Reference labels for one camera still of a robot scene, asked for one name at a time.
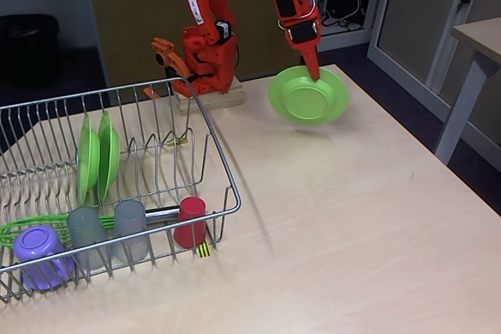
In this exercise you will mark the purple plastic mug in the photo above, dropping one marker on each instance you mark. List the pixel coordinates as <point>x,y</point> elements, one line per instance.
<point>37,242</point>

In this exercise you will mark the wooden base block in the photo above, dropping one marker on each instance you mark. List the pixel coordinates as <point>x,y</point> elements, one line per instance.
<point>235,97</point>

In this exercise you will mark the red plastic cup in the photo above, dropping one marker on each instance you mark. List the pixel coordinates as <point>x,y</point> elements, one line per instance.
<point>189,220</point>

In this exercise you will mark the grey translucent plastic cup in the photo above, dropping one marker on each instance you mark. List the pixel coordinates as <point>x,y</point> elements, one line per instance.
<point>129,216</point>
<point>84,224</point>

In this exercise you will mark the brown pin board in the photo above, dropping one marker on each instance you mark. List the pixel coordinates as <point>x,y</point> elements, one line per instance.
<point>117,17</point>

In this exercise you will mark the black trash bin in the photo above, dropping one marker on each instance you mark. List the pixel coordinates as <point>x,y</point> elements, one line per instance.
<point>27,48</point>

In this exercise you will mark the yellow black striped tape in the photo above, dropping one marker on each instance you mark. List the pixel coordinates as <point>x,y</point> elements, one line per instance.
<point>204,252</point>
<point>178,141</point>

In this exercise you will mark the orange table clamp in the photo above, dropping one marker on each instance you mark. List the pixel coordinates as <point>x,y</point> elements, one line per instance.
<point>162,56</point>

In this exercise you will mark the white cabinet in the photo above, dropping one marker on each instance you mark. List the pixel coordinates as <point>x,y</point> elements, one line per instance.
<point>415,17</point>

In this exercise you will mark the black cabinet lock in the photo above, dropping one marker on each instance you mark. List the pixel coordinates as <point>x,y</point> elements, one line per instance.
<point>464,1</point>

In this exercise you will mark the green plastic plate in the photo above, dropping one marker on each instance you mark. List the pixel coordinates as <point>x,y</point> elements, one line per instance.
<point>88,158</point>
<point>309,101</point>
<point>109,154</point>

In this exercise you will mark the beige side table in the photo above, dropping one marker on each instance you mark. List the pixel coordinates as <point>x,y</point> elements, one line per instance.
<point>481,33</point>

